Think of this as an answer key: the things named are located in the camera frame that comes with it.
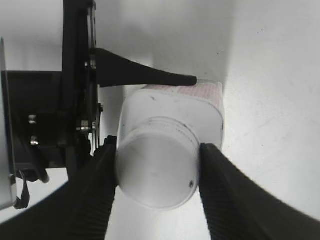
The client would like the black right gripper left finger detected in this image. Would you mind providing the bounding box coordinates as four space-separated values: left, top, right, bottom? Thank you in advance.
0 144 118 240

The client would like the white yili yogurt bottle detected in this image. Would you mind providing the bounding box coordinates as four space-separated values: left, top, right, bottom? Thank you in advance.
117 80 225 149

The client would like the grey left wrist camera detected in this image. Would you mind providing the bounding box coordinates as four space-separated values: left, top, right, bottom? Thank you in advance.
0 38 17 210

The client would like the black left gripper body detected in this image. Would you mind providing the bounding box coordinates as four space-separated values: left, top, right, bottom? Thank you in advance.
0 0 104 183

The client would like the white plastic bottle cap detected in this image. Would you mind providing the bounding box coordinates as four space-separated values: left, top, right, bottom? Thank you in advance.
115 117 200 211

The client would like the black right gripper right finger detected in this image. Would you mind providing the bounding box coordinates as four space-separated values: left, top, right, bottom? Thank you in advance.
199 143 320 240

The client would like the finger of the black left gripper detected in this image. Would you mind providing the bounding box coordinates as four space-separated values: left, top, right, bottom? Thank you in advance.
94 48 198 88
103 135 118 150

